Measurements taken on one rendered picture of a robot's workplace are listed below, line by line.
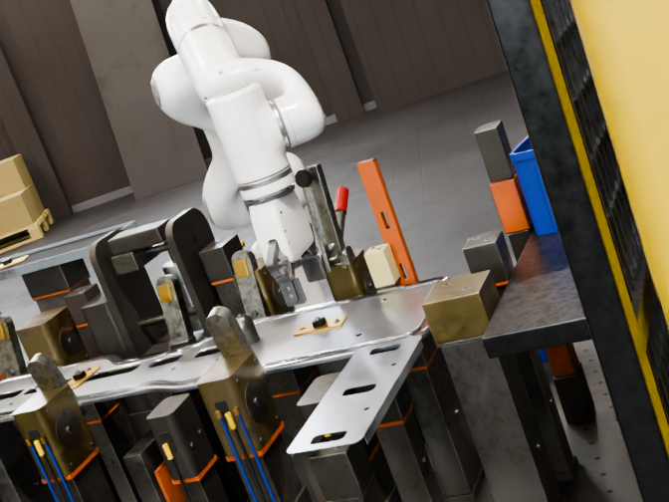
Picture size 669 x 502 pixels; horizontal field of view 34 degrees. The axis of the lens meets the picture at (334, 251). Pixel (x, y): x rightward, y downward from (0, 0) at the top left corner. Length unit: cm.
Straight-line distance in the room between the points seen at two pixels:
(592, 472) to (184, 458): 59
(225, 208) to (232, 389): 84
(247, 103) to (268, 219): 17
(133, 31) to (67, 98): 117
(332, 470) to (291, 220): 46
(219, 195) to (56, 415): 71
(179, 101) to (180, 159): 909
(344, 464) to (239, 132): 53
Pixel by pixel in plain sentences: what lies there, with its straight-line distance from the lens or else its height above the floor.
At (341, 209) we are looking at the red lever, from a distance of 182.
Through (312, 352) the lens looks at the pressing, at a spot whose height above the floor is 100.
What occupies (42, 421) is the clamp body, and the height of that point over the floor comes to 102.
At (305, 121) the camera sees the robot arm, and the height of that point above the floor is 131.
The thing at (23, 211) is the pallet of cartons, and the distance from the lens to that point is 1131.
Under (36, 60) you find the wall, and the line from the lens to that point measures 1202.
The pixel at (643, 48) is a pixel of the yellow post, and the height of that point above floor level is 136.
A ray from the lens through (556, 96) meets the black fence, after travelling 79.
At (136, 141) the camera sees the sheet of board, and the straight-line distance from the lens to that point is 1122.
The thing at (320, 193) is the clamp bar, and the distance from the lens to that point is 175.
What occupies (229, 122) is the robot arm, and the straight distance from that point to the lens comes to 155.
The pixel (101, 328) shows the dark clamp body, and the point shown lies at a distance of 204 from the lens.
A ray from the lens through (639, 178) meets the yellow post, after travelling 93.
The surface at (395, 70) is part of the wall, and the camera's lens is 1083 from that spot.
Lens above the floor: 150
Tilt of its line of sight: 14 degrees down
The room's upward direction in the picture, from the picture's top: 20 degrees counter-clockwise
